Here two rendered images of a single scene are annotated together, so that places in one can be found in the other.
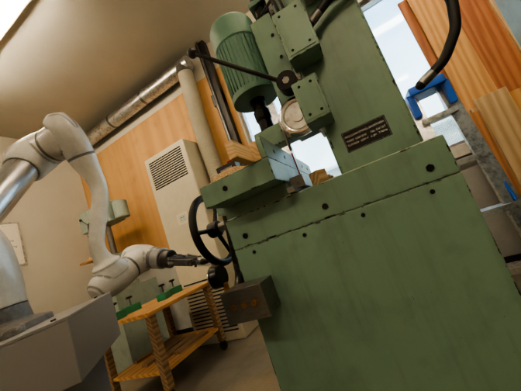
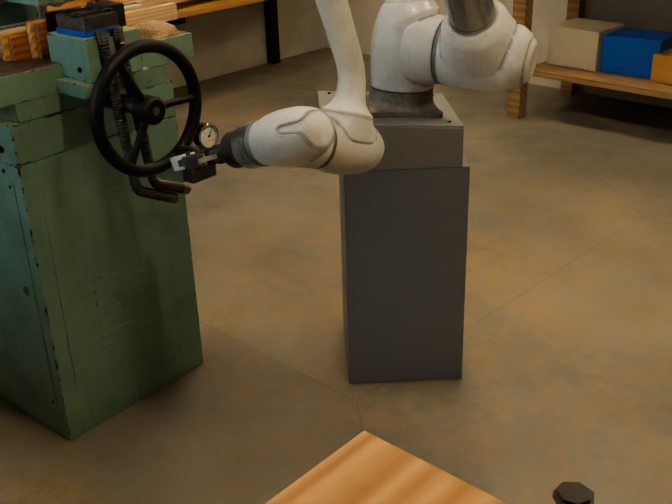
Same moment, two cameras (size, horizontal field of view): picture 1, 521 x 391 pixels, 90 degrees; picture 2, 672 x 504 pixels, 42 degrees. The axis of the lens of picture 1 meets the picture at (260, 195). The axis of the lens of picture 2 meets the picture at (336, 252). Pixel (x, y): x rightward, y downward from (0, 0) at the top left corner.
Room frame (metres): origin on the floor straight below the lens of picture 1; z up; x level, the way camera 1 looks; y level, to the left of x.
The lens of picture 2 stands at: (2.59, 1.18, 1.33)
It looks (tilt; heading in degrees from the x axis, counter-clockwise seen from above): 26 degrees down; 200
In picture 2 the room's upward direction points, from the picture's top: 2 degrees counter-clockwise
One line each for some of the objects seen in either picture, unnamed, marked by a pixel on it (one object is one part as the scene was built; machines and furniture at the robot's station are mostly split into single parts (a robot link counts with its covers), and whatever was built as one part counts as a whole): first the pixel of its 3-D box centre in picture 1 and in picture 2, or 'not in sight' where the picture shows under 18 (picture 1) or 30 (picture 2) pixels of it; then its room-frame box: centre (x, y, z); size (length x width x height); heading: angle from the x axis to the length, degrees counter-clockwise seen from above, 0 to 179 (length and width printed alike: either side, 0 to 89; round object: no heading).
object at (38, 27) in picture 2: not in sight; (68, 34); (0.93, -0.02, 0.94); 0.16 x 0.01 x 0.07; 160
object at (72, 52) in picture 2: not in sight; (95, 51); (0.98, 0.07, 0.91); 0.15 x 0.14 x 0.09; 160
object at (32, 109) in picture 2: (277, 201); (68, 85); (0.92, -0.05, 0.82); 0.40 x 0.21 x 0.04; 160
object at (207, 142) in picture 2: (220, 279); (204, 138); (0.73, 0.18, 0.65); 0.06 x 0.04 x 0.08; 160
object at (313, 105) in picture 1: (313, 103); not in sight; (0.69, -0.23, 1.02); 0.09 x 0.07 x 0.12; 160
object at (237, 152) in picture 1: (272, 165); (85, 29); (0.80, -0.07, 0.92); 0.55 x 0.02 x 0.04; 160
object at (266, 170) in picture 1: (262, 193); (74, 67); (0.95, -0.01, 0.87); 0.61 x 0.30 x 0.06; 160
